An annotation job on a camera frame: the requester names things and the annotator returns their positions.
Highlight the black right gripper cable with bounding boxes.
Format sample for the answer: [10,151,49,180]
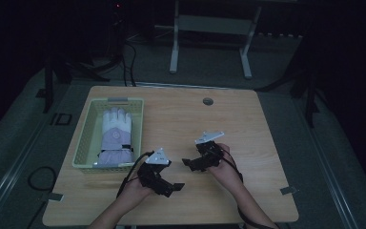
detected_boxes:
[220,148,281,229]

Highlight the black hanging cables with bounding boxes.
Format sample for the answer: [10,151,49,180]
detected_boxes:
[119,40,138,88]

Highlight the white metal stand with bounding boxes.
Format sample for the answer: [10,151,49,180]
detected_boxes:
[153,0,263,80]

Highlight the black square floor frame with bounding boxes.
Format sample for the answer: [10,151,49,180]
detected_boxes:
[50,112,73,126]

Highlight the grey tape piece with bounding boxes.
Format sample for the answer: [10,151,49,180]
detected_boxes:
[47,192,66,203]
[279,186,298,197]

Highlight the dark device with red light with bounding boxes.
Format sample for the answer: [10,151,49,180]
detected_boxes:
[112,1,126,27]

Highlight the person's right hand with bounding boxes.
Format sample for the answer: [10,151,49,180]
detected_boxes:
[207,142,245,194]

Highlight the black tripod stand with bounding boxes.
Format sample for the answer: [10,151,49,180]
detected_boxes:
[255,31,335,129]
[35,47,125,115]

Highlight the person's left hand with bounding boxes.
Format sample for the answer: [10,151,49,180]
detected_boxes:
[116,179,156,209]

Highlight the black looped floor cable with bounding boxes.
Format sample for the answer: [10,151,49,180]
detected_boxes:
[27,165,58,193]

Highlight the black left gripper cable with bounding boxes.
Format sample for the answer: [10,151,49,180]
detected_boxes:
[115,151,156,199]

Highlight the purple glove with white fingers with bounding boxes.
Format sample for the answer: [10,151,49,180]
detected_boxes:
[96,107,135,166]

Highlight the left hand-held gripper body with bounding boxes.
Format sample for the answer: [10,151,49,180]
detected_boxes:
[136,147,173,194]

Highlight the pale green plastic basket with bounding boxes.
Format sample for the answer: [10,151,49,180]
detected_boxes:
[71,96,146,175]

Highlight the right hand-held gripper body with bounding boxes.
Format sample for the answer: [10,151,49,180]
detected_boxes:
[193,130,226,170]

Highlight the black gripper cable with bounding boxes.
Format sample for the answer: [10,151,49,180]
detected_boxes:
[115,151,156,199]
[220,148,281,229]

